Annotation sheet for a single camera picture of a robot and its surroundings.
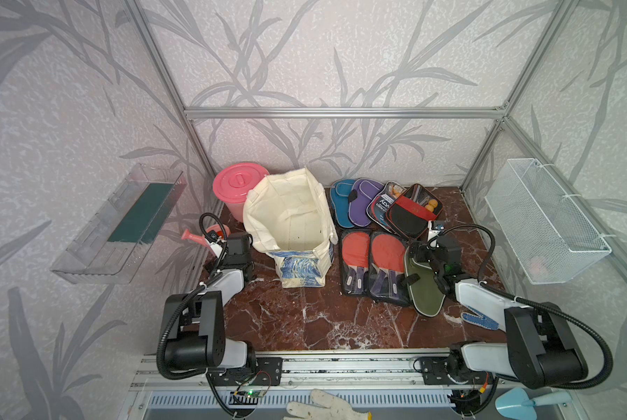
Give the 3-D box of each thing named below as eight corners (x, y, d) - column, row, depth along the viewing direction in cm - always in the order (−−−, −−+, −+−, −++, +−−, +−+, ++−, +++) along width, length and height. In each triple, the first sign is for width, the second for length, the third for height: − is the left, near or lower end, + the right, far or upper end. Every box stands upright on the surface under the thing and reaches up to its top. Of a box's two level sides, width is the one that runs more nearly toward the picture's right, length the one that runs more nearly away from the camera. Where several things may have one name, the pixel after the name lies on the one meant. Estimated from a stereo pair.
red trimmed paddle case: (379, 222, 108) (380, 216, 105) (412, 188, 121) (414, 182, 118) (414, 245, 101) (417, 239, 98) (446, 206, 114) (449, 200, 110)
